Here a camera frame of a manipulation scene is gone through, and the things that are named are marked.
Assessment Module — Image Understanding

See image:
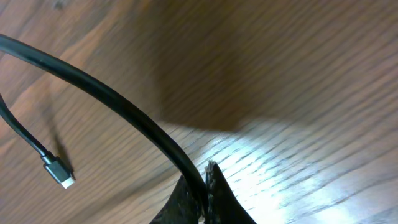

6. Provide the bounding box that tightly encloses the black usb cable thick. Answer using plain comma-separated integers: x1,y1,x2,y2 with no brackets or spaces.
1,35,208,211

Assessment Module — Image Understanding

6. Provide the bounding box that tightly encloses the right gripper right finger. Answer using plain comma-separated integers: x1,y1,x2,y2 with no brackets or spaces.
205,161,256,224

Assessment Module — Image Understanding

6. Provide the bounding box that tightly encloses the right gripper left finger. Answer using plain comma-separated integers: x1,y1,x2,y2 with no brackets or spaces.
150,175,201,224

